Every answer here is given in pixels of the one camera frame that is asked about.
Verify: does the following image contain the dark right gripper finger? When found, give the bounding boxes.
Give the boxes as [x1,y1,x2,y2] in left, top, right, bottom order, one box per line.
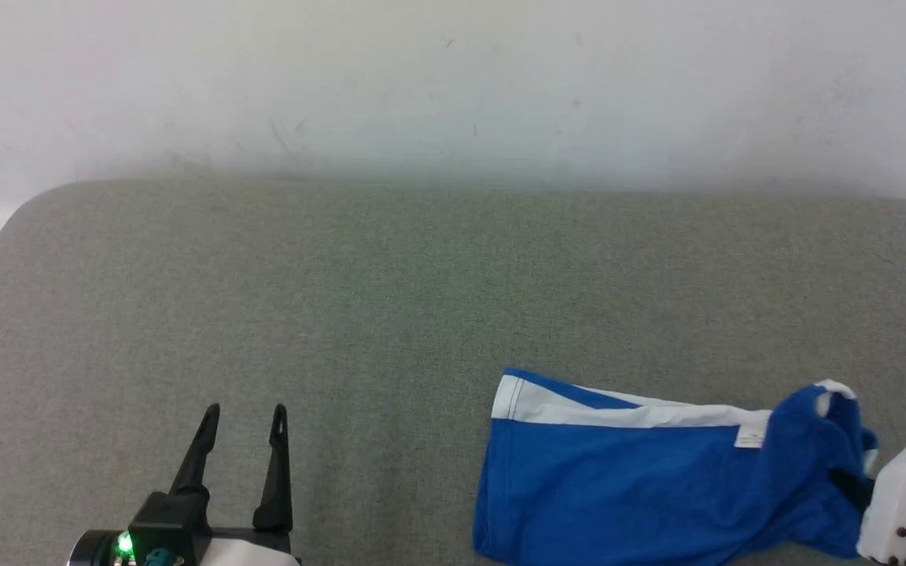
[826,467,876,513]

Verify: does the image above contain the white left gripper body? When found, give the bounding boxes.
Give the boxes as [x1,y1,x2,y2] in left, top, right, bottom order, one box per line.
[197,527,301,566]

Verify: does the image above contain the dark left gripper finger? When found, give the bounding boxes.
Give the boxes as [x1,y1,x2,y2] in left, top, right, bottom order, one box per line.
[169,403,222,498]
[252,403,294,533]

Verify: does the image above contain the blue white sports shorts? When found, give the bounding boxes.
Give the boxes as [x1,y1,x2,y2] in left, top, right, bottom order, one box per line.
[472,367,881,566]

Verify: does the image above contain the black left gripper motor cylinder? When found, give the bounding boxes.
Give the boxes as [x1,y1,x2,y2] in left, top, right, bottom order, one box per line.
[67,529,140,566]

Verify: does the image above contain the grey fabric sofa cushion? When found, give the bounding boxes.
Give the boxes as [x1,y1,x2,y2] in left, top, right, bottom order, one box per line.
[0,179,906,566]

